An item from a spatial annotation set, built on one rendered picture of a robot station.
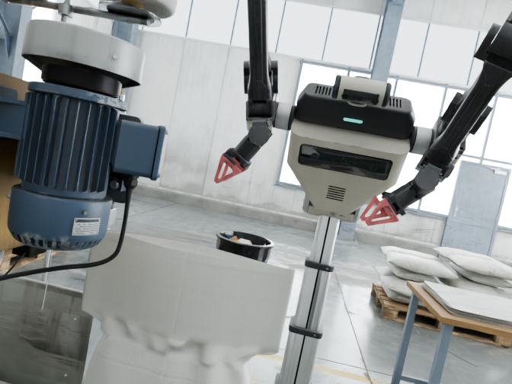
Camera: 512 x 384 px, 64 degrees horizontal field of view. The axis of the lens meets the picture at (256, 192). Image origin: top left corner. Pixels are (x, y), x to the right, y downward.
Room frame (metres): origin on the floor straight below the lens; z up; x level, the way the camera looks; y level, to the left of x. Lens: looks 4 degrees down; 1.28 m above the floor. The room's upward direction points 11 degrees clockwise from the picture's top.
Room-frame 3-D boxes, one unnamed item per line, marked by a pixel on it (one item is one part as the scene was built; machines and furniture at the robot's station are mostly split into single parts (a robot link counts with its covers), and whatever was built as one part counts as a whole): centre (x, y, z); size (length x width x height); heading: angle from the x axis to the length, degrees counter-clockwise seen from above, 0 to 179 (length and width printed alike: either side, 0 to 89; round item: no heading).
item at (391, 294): (4.33, -1.75, 0.20); 0.66 x 0.42 x 0.13; 171
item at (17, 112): (0.65, 0.40, 1.27); 0.12 x 0.09 x 0.09; 175
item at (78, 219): (0.68, 0.31, 1.21); 0.15 x 0.15 x 0.25
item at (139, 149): (0.71, 0.21, 1.25); 0.10 x 0.08 x 0.12; 20
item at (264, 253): (3.28, 0.01, 0.32); 0.51 x 0.48 x 0.65; 175
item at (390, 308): (4.29, -2.09, 0.07); 1.20 x 0.82 x 0.14; 83
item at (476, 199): (8.52, -4.51, 1.05); 1.00 x 0.10 x 2.10; 85
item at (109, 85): (0.68, 0.31, 1.35); 0.12 x 0.12 x 0.04
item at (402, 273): (4.33, -1.76, 0.44); 0.66 x 0.43 x 0.13; 175
